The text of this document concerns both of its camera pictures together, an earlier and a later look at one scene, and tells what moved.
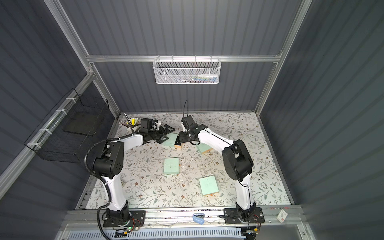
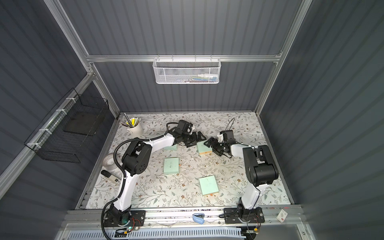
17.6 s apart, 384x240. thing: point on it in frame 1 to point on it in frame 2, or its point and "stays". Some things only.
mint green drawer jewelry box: (171, 166) stays
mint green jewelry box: (203, 148) stays
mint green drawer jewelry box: (208, 185) stays
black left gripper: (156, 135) to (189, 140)
